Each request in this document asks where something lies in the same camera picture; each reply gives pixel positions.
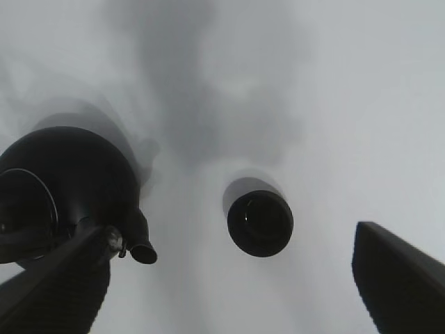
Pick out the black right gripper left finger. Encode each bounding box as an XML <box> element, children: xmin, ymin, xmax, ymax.
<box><xmin>1</xmin><ymin>227</ymin><xmax>122</xmax><ymax>333</ymax></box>

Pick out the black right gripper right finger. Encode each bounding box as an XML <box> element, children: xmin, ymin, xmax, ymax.
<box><xmin>352</xmin><ymin>222</ymin><xmax>444</xmax><ymax>333</ymax></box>

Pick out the black round teapot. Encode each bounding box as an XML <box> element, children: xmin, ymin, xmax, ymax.
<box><xmin>1</xmin><ymin>127</ymin><xmax>157</xmax><ymax>265</ymax></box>

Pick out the small black teacup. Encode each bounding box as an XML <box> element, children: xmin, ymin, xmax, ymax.
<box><xmin>227</xmin><ymin>190</ymin><xmax>293</xmax><ymax>257</ymax></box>

